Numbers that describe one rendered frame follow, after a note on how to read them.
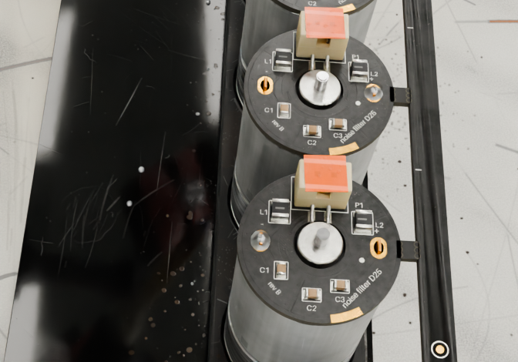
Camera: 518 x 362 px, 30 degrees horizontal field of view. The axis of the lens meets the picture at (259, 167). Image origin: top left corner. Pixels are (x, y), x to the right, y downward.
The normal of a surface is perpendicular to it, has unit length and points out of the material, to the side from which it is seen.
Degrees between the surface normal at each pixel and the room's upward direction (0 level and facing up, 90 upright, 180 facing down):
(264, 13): 90
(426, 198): 0
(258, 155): 90
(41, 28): 0
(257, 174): 90
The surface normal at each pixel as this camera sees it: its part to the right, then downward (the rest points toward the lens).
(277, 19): -0.56, 0.70
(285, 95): 0.08, -0.48
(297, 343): -0.16, 0.86
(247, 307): -0.81, 0.48
